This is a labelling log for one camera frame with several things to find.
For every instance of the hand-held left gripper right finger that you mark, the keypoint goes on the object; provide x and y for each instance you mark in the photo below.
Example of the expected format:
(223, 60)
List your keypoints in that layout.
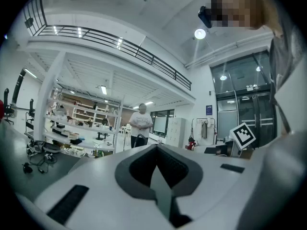
(216, 188)

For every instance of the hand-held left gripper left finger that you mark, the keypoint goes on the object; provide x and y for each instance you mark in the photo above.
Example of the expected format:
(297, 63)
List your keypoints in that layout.
(108, 200)

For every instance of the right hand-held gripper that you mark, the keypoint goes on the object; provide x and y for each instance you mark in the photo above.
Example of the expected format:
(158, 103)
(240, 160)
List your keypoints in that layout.
(242, 135)

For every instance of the metal platform cart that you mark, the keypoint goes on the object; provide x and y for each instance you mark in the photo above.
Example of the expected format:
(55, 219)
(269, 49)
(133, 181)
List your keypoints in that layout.
(140, 138)

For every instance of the glass double door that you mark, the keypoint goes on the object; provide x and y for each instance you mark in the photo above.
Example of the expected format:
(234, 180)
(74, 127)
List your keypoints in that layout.
(249, 99)

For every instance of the white clothes rack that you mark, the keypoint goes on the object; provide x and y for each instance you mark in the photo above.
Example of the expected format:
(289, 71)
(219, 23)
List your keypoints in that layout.
(204, 128)

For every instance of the red black device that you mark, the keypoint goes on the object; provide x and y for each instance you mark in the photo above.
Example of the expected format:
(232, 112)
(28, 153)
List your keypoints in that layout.
(191, 144)

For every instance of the white locker cabinet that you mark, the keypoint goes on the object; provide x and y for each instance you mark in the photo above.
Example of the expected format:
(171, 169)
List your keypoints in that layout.
(176, 130)

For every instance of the black power adapter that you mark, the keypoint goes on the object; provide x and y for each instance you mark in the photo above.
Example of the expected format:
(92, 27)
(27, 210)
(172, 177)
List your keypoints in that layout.
(41, 170)

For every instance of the white shelf rack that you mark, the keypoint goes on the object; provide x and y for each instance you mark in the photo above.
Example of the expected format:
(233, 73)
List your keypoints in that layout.
(84, 118)

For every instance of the small black object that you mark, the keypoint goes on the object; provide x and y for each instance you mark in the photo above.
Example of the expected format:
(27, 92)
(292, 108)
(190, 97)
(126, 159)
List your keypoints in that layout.
(27, 168)

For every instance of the person's clothed body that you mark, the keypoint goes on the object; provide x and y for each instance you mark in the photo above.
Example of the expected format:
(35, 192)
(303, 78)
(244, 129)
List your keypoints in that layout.
(283, 56)

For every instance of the round ceiling light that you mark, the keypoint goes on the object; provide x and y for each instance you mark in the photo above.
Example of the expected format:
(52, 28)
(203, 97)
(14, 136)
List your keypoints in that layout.
(199, 33)

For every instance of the black office chair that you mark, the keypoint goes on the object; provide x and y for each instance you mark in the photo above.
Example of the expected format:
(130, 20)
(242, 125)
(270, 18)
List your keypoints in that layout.
(30, 110)
(8, 106)

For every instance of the black balcony railing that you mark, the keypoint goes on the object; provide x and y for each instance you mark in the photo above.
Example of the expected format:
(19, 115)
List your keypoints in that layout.
(112, 42)

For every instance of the blue wall sign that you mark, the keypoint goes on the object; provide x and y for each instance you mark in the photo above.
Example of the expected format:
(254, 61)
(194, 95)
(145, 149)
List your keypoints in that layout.
(209, 109)

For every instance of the black head-worn camera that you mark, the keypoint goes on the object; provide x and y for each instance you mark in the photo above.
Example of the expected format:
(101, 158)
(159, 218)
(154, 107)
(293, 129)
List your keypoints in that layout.
(205, 16)

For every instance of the black wall speaker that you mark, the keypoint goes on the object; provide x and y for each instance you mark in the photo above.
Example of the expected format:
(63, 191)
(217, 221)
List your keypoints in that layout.
(29, 22)

